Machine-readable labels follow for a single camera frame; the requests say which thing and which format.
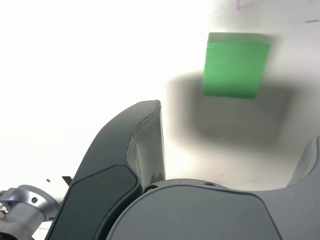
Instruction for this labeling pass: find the green cube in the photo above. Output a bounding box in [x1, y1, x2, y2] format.
[201, 32, 271, 100]

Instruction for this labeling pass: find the black tape strip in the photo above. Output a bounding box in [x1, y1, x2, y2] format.
[61, 175, 74, 187]

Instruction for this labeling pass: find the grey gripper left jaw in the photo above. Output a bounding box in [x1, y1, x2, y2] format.
[46, 99, 167, 240]

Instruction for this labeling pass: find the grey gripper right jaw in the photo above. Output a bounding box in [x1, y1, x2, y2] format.
[106, 136, 320, 240]

